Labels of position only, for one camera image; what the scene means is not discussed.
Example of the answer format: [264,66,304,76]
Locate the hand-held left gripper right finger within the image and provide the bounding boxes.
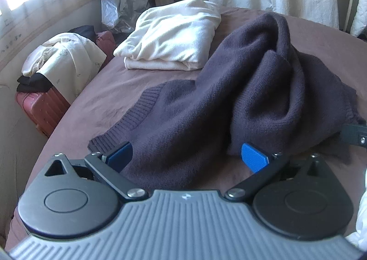
[225,142,327,201]

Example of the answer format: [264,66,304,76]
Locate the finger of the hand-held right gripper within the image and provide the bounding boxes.
[341,124,367,148]

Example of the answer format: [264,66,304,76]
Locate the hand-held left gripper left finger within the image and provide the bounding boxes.
[43,142,150,201]

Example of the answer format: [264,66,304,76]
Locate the dark purple knit sweater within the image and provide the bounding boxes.
[87,13,366,192]

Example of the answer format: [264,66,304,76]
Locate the white cloth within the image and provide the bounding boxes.
[345,172,367,249]

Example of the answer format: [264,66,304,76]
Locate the red hard-shell suitcase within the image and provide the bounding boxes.
[16,90,71,138]

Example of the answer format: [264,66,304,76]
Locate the cream printed cloth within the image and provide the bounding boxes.
[21,33,107,104]

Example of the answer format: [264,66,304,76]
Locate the maroon bag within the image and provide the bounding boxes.
[96,30,117,62]

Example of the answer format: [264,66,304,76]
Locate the black folded cloth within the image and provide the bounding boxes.
[16,72,55,93]

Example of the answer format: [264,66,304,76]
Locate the white hanging garment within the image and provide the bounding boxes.
[350,0,367,37]

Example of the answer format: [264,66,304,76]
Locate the folded cream white garment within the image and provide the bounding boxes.
[114,0,222,71]

